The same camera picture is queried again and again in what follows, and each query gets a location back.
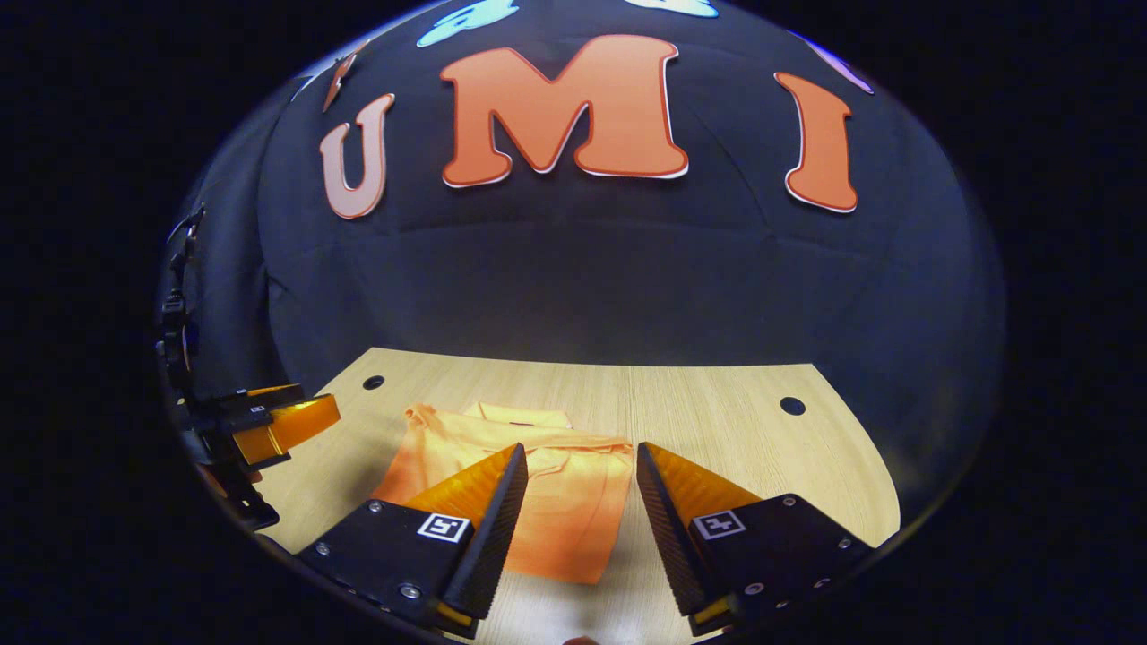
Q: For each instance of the orange collared T-shirt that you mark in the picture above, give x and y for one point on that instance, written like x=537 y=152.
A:
x=564 y=502

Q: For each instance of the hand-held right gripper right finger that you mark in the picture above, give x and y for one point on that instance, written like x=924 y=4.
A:
x=672 y=537

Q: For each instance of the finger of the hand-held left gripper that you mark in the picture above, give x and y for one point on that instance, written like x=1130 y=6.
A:
x=296 y=425
x=255 y=399

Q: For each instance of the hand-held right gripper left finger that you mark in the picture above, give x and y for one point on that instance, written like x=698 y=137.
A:
x=497 y=537

